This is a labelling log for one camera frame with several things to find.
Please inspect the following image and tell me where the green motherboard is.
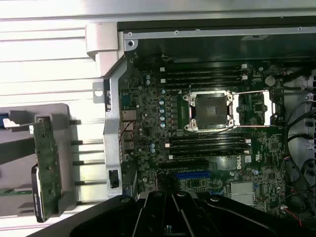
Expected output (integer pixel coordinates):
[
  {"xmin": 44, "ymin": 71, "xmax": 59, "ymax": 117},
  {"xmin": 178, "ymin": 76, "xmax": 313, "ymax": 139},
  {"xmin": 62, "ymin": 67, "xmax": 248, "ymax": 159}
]
[{"xmin": 118, "ymin": 59, "xmax": 289, "ymax": 217}]

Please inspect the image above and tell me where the black expansion slot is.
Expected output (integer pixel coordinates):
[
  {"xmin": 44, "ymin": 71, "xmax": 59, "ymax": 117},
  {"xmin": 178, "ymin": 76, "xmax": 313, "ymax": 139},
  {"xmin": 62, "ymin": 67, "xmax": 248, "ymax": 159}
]
[{"xmin": 158, "ymin": 161, "xmax": 210, "ymax": 171}]

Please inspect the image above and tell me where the grey parts rack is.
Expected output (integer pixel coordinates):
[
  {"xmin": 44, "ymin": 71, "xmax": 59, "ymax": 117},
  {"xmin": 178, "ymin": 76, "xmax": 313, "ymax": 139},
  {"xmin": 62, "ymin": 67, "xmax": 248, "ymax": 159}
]
[{"xmin": 0, "ymin": 103, "xmax": 83, "ymax": 217}]

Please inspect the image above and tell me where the blue expansion slot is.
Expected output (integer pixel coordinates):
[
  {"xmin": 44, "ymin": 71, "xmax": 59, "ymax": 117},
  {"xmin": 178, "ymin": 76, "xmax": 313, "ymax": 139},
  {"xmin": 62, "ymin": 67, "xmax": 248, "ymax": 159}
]
[{"xmin": 174, "ymin": 172, "xmax": 211, "ymax": 179}]

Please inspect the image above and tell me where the silver chipset heatsink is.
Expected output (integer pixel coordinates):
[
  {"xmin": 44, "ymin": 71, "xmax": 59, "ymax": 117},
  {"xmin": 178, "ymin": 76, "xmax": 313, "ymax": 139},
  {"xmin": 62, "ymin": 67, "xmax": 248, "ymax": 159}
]
[{"xmin": 230, "ymin": 182, "xmax": 255, "ymax": 205}]

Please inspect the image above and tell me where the open dark grey PC case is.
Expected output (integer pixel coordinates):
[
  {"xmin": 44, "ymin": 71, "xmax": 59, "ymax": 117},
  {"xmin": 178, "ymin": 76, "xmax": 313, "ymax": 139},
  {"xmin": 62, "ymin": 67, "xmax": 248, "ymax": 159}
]
[{"xmin": 85, "ymin": 21, "xmax": 316, "ymax": 237}]

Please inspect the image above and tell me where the red black wire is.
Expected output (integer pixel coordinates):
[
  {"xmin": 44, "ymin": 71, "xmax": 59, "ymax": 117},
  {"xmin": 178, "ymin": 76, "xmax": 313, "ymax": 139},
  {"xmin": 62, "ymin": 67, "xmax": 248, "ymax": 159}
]
[{"xmin": 281, "ymin": 206, "xmax": 304, "ymax": 227}]

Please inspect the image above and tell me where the silver socket cover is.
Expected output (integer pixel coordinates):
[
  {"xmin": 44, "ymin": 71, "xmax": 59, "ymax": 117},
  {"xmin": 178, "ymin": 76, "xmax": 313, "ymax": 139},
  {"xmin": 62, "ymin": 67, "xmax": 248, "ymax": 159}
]
[{"xmin": 233, "ymin": 90, "xmax": 277, "ymax": 128}]

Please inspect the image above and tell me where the CPU socket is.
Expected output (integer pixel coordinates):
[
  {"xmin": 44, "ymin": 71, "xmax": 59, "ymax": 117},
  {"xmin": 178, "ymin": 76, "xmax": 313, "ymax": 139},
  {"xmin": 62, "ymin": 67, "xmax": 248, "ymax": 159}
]
[{"xmin": 182, "ymin": 90, "xmax": 235, "ymax": 133}]

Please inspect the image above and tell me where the black RAM slot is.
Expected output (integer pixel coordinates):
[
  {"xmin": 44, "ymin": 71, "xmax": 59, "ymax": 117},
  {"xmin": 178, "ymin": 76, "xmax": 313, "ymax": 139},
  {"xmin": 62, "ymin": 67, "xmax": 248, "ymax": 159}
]
[
  {"xmin": 160, "ymin": 82, "xmax": 249, "ymax": 88},
  {"xmin": 166, "ymin": 148, "xmax": 251, "ymax": 155},
  {"xmin": 167, "ymin": 154, "xmax": 251, "ymax": 160},
  {"xmin": 159, "ymin": 65, "xmax": 248, "ymax": 73},
  {"xmin": 160, "ymin": 78, "xmax": 249, "ymax": 83},
  {"xmin": 165, "ymin": 137, "xmax": 250, "ymax": 144},
  {"xmin": 165, "ymin": 142, "xmax": 251, "ymax": 149},
  {"xmin": 159, "ymin": 72, "xmax": 248, "ymax": 78}
]

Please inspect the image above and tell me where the hard disk in blue caddy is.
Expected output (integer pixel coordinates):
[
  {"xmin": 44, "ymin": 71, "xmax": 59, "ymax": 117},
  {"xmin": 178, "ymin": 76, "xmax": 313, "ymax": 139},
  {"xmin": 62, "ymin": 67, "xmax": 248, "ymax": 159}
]
[{"xmin": 0, "ymin": 112, "xmax": 15, "ymax": 129}]

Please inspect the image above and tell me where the black internal cable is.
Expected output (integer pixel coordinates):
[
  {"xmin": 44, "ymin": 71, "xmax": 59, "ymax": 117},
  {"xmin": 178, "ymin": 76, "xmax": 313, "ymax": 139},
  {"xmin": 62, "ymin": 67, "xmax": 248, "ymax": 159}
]
[{"xmin": 283, "ymin": 97, "xmax": 316, "ymax": 212}]

